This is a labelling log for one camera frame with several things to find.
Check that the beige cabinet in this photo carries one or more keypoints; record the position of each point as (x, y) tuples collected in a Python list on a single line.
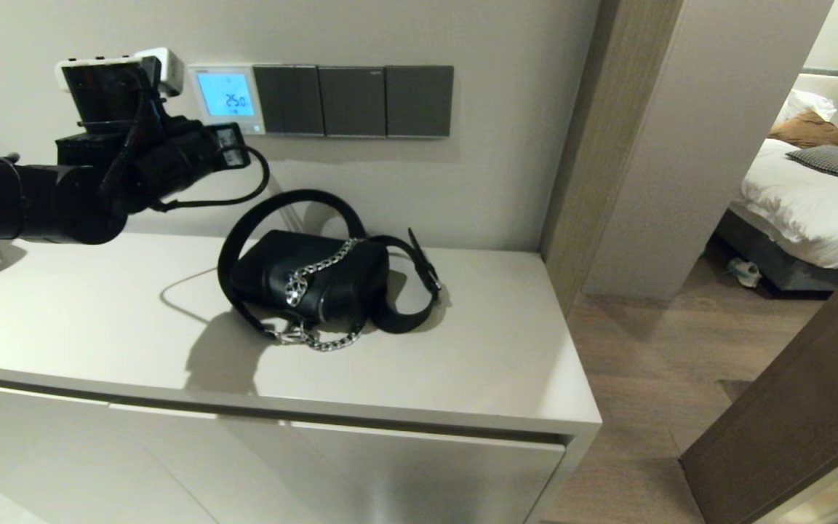
[(99, 313)]

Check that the white wall thermostat panel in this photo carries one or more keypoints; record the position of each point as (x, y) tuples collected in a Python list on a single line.
[(208, 120)]

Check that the small white pillow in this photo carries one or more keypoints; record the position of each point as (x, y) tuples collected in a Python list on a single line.
[(808, 104)]

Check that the grey single switch plate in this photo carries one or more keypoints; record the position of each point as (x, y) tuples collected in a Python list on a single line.
[(419, 102), (352, 102)]

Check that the narrow beige cabinet door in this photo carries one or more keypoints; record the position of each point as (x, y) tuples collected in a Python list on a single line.
[(26, 451)]

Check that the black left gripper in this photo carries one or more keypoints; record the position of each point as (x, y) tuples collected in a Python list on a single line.
[(172, 156)]

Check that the pale slipper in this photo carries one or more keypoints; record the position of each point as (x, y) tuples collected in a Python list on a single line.
[(745, 274)]

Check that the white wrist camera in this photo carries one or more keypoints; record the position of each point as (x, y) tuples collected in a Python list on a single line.
[(173, 68)]

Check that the dark wooden door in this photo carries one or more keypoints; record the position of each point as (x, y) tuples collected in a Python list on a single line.
[(797, 422)]

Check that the wide beige cabinet door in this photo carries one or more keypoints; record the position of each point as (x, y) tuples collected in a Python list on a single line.
[(426, 480)]

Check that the wood grain door frame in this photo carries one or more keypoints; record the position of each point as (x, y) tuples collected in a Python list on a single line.
[(608, 145)]

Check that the brown cushion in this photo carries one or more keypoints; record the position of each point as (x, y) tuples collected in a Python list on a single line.
[(812, 131)]

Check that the grey triple rocker switch plate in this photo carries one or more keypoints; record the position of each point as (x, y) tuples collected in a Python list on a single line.
[(288, 100)]

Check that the checkered grey cushion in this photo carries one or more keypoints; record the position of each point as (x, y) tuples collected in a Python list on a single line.
[(833, 161)]

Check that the bed with white duvet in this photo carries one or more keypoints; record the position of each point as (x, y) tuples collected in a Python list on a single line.
[(797, 204)]

